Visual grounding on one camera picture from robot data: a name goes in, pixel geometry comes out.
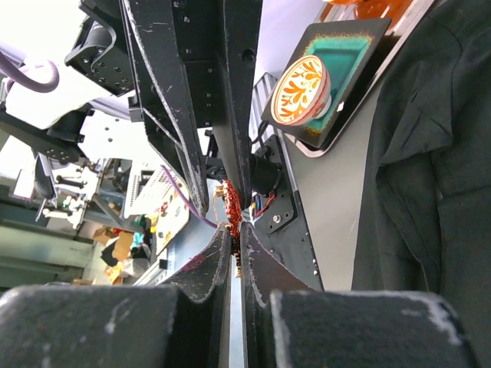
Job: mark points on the black button shirt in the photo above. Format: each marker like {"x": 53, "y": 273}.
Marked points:
{"x": 425, "y": 211}

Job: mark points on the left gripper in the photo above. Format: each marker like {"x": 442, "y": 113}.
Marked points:
{"x": 191, "y": 65}

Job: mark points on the orange maple leaf brooch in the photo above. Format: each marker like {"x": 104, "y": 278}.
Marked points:
{"x": 233, "y": 212}

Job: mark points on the cardboard box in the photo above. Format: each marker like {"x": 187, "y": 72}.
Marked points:
{"x": 115, "y": 252}

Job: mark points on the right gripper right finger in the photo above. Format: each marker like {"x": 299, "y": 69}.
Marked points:
{"x": 288, "y": 324}

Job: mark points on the orange plastic cup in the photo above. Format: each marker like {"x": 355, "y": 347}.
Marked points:
{"x": 374, "y": 8}

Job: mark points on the black box green lining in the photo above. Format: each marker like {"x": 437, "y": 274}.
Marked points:
{"x": 332, "y": 69}

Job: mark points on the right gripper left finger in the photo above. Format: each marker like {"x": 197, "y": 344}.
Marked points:
{"x": 182, "y": 322}

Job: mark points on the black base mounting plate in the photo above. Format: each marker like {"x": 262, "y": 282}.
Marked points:
{"x": 280, "y": 220}

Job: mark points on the orange white patterned ball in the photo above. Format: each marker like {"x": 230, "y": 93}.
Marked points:
{"x": 303, "y": 93}

